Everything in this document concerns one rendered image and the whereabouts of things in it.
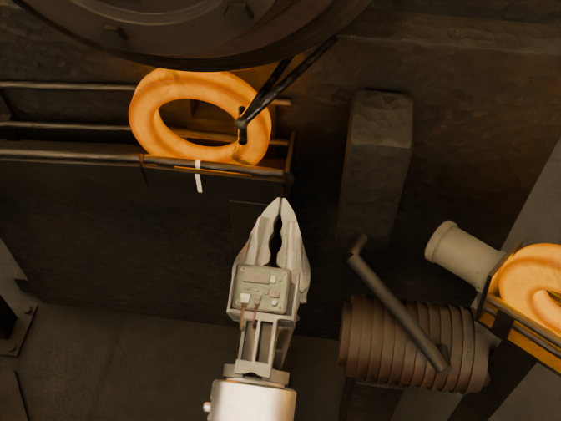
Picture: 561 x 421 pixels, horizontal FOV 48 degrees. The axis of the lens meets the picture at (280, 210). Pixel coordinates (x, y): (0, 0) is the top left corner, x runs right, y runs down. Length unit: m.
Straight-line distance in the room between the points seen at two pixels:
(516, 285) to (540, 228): 0.98
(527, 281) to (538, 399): 0.78
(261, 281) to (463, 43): 0.37
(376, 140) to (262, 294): 0.24
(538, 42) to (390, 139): 0.21
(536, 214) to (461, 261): 0.99
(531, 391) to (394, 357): 0.66
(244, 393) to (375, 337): 0.32
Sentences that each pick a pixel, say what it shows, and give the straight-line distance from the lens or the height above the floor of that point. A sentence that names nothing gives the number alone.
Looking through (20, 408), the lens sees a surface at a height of 0.01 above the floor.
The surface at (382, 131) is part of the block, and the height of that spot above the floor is 0.80.
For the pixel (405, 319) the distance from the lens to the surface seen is 0.91.
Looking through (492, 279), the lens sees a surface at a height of 0.71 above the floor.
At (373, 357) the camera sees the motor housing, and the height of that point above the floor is 0.51.
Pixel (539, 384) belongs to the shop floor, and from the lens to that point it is 1.57.
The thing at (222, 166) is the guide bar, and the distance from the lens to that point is 0.86.
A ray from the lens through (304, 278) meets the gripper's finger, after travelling 0.73.
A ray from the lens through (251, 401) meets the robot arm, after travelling 0.66.
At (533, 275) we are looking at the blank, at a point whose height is 0.74.
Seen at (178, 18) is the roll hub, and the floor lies 1.02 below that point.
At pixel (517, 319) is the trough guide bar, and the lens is 0.82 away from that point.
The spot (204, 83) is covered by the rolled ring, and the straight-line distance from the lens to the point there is 0.78.
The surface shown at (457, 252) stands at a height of 0.69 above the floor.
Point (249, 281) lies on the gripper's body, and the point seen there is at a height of 0.79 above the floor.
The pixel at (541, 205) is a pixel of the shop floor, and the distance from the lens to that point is 1.83.
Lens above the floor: 1.37
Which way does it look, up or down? 54 degrees down
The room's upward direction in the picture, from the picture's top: straight up
